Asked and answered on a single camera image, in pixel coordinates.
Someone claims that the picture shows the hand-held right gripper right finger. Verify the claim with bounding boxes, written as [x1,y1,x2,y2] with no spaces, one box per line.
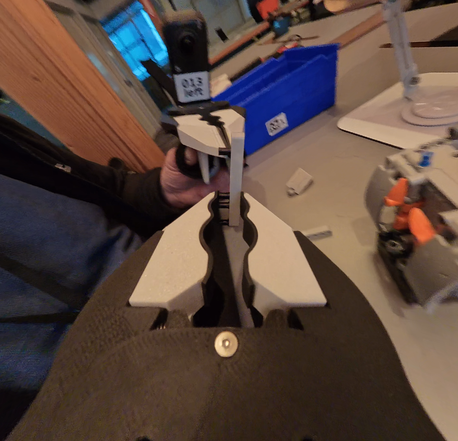
[239,192,328,321]

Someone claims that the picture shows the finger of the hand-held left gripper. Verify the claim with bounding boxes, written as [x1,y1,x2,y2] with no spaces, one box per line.
[219,108,248,134]
[174,115,230,157]

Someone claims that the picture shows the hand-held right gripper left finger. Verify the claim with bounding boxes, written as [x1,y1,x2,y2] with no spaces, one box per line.
[128,191,224,317]

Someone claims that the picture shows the light grey holed beam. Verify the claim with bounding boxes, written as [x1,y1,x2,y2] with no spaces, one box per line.
[228,132,246,227]
[304,226,333,240]

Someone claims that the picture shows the blue parts bin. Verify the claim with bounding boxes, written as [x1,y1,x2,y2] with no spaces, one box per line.
[210,43,340,156]

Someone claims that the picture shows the grey orange toy block model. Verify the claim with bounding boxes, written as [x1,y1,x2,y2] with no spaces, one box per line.
[364,127,458,315]

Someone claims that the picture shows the person's left hand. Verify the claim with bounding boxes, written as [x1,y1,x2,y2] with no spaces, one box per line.
[160,148,234,209]

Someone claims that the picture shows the wooden edged desk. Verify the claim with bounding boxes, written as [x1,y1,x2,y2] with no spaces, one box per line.
[209,16,323,67]

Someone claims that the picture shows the small grey block panel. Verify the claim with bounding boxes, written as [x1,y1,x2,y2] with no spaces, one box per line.
[286,167,314,197]

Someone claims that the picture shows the wooden partition panel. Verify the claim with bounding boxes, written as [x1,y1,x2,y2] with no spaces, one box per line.
[0,0,166,174]

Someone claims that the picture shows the person's black jacket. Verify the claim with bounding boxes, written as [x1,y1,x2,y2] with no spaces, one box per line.
[0,113,130,199]

